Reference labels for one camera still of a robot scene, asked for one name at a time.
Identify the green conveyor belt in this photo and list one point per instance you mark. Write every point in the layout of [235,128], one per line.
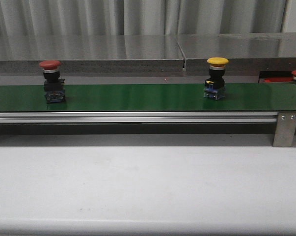
[151,97]

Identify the red bin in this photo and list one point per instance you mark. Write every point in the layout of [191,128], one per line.
[279,80]

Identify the right grey stone countertop slab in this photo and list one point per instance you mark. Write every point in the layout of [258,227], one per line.
[248,53]

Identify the grey stone countertop slab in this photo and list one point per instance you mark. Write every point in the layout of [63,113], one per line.
[91,54]
[248,53]

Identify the left grey stone countertop slab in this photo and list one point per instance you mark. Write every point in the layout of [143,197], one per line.
[91,54]

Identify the grey pleated curtain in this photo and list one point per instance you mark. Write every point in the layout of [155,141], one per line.
[139,17]

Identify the steel conveyor support bracket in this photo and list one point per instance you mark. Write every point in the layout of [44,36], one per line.
[285,129]

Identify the aluminium conveyor side rail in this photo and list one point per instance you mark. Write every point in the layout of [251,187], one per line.
[136,117]

